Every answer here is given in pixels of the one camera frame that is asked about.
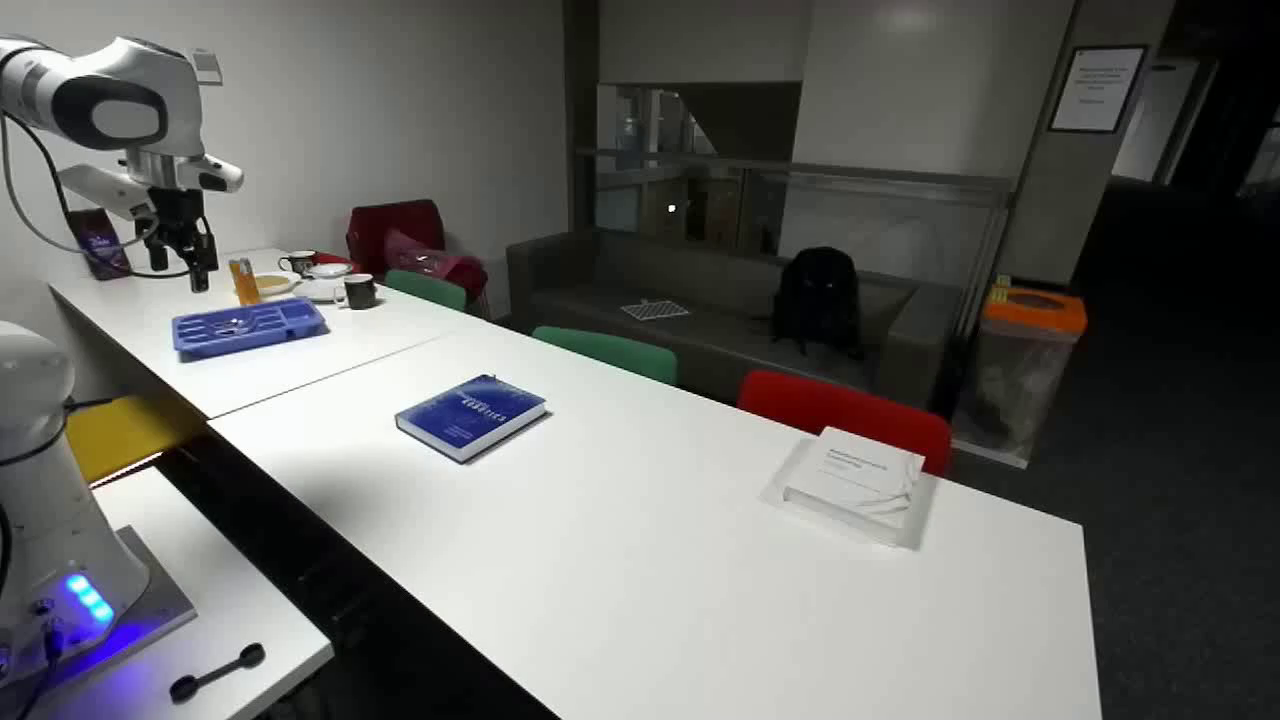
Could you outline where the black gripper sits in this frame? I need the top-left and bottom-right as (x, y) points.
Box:
(134, 184), (219, 295)

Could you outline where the blue hardcover book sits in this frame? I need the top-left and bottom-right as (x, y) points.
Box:
(392, 372), (550, 468)

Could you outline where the purple phone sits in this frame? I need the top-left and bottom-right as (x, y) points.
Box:
(69, 208), (134, 283)

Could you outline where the blue plastic compartment tray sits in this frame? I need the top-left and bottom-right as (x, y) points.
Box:
(167, 295), (330, 364)

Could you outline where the white container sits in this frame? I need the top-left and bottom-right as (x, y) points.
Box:
(295, 259), (351, 306)

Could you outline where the yellow chair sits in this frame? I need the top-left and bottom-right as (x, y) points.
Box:
(59, 390), (210, 489)

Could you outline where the maroon armchair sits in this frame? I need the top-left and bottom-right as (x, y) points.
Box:
(342, 198), (491, 306)

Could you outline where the black dumbbell-shaped tool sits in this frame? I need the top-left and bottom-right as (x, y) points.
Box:
(167, 641), (267, 710)

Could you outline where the white paper sheet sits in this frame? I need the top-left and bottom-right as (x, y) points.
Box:
(615, 295), (694, 325)

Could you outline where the grey sofa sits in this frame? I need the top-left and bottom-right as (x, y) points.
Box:
(504, 229), (969, 414)

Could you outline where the black backpack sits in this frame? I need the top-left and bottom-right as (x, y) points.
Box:
(768, 245), (868, 362)

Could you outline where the clear bin with orange lid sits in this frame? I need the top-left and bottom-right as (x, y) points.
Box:
(950, 279), (1090, 474)

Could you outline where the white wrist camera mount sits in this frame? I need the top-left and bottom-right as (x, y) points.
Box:
(159, 153), (250, 198)

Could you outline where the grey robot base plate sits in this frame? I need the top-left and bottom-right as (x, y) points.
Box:
(0, 526), (200, 704)

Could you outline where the framed wall notice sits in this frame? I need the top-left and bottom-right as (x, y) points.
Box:
(1043, 40), (1152, 137)

